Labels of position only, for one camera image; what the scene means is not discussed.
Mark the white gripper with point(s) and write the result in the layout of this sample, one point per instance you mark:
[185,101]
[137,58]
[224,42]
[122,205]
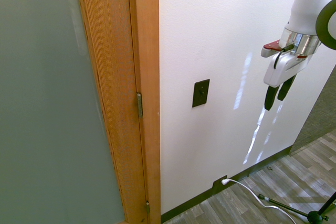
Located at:
[281,69]

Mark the dark wall outlet plate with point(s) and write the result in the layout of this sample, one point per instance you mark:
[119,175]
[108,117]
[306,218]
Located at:
[220,182]

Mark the grey wrist camera with red top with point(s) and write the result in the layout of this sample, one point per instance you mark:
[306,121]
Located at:
[270,48]

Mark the wooden door with frosted glass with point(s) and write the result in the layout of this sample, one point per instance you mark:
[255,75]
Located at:
[65,98]

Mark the dark baseboard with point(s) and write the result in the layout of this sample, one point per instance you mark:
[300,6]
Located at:
[236,179]

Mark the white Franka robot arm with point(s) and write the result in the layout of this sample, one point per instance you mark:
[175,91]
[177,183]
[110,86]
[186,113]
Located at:
[304,3]

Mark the wooden door frame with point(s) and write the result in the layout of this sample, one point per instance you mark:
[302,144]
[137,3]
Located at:
[147,51]

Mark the dark brown light switch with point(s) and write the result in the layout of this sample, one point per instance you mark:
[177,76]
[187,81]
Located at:
[200,93]

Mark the large metal door hinge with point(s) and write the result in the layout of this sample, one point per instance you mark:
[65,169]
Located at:
[139,105]

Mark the small metal door hinge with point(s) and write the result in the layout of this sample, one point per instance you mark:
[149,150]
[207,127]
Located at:
[147,207]

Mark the black tripod stand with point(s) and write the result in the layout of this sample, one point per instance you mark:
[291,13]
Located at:
[309,208]

